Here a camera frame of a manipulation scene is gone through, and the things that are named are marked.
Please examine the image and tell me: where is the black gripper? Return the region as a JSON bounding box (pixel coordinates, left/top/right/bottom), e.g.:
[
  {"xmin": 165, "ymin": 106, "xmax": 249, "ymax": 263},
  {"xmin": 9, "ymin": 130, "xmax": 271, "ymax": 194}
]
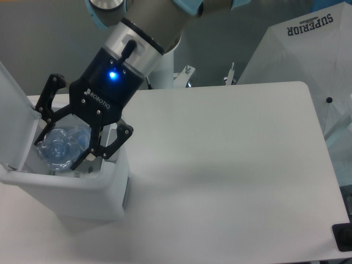
[{"xmin": 34, "ymin": 47, "xmax": 146, "ymax": 171}]

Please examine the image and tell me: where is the crushed clear plastic bottle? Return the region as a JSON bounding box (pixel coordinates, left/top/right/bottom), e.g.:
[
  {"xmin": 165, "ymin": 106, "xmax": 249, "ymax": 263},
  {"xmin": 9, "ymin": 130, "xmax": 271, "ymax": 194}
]
[{"xmin": 36, "ymin": 125, "xmax": 91, "ymax": 171}]

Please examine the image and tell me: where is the white plastic packaging bag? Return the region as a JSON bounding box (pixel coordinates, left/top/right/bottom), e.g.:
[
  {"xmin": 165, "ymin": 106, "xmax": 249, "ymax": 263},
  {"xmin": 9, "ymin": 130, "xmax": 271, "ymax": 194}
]
[{"xmin": 49, "ymin": 161, "xmax": 101, "ymax": 179}]

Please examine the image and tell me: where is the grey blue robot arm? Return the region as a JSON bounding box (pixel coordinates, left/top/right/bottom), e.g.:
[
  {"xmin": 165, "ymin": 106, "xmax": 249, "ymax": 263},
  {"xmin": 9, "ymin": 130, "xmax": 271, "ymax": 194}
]
[{"xmin": 35, "ymin": 1, "xmax": 245, "ymax": 171}]

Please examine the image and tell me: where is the white trash can lid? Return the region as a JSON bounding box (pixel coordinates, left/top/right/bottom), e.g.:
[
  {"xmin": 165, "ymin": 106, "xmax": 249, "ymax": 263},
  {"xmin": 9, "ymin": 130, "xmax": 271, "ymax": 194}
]
[{"xmin": 1, "ymin": 64, "xmax": 41, "ymax": 171}]

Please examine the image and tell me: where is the white trash can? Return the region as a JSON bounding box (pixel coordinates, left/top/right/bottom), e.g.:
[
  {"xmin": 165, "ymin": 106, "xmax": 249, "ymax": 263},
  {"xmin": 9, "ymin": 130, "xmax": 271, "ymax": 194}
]
[{"xmin": 0, "ymin": 100, "xmax": 130, "ymax": 222}]

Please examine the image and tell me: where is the black device at table edge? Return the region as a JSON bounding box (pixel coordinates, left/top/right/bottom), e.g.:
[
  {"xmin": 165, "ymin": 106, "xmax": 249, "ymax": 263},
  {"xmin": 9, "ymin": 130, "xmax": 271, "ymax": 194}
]
[{"xmin": 332, "ymin": 223, "xmax": 351, "ymax": 252}]

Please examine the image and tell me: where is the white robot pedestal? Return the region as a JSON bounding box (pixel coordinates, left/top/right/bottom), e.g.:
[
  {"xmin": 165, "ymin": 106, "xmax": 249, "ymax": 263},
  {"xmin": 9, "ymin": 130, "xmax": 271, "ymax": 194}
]
[{"xmin": 146, "ymin": 51, "xmax": 174, "ymax": 90}]

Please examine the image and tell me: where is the white metal base frame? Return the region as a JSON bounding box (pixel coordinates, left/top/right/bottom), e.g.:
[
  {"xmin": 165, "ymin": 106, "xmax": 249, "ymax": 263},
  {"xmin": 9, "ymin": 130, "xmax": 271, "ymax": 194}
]
[{"xmin": 173, "ymin": 62, "xmax": 238, "ymax": 88}]

